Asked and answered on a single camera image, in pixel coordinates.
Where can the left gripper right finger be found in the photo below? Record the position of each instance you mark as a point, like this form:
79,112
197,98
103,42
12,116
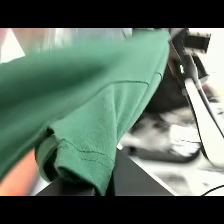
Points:
133,180

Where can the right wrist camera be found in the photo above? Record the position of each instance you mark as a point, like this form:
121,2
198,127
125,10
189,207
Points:
197,41

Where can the green T-shirt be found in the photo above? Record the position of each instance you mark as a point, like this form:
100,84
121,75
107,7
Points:
83,100

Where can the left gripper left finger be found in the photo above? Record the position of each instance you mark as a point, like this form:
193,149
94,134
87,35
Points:
63,189

